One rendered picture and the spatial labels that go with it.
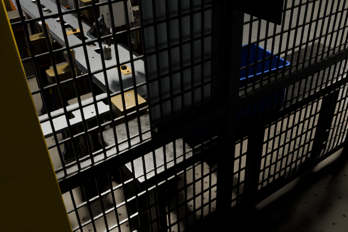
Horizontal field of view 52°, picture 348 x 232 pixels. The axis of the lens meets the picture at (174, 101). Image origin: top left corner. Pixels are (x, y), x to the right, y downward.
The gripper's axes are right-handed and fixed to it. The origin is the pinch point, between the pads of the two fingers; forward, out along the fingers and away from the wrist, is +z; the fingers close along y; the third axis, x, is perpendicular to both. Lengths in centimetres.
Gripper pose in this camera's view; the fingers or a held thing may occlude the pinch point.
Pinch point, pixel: (120, 39)
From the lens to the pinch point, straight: 125.4
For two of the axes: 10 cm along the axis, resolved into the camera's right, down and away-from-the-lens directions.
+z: 0.4, 8.4, 5.4
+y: -8.2, 3.4, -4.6
